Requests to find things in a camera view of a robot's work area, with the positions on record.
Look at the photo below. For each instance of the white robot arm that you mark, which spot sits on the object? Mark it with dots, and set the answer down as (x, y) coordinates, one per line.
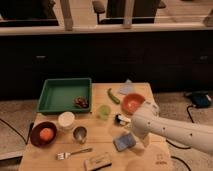
(146, 120)

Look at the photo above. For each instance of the white round container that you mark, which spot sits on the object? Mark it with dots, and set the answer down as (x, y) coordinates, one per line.
(66, 120)

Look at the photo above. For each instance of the light green cup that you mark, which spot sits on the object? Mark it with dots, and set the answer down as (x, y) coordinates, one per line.
(104, 112)

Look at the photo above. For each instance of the dark grapes bunch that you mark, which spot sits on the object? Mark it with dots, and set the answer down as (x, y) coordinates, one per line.
(81, 102)

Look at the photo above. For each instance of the silver fork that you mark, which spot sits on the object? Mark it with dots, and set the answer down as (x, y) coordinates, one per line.
(65, 155)

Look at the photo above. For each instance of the green chili pepper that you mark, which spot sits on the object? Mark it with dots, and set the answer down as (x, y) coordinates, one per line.
(112, 96)

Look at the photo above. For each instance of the blue device on floor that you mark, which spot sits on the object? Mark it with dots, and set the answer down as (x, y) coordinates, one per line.
(199, 99)

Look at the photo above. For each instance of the wooden block eraser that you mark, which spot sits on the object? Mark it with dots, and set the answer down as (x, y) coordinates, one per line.
(97, 162)

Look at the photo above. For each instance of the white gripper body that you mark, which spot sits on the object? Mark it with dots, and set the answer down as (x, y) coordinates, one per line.
(145, 140)

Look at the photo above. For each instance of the orange bowl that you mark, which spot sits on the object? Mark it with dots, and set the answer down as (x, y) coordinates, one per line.
(131, 102)

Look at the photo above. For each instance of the green plastic tray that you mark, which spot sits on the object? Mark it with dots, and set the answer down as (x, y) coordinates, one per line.
(59, 95)

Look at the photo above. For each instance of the black office chair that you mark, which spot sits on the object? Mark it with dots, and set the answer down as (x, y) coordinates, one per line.
(127, 11)

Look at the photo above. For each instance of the blue sponge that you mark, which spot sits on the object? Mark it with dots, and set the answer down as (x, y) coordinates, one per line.
(123, 142)

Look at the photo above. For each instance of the clear plastic bag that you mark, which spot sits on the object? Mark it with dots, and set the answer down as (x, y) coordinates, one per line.
(126, 88)

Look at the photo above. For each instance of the dark red plate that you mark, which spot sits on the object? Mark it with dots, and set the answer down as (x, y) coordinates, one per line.
(35, 138)

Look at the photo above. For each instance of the small metal cup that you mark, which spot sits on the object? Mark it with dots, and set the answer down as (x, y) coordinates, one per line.
(80, 134)

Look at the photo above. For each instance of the orange fruit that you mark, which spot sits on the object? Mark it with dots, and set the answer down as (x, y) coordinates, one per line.
(46, 134)

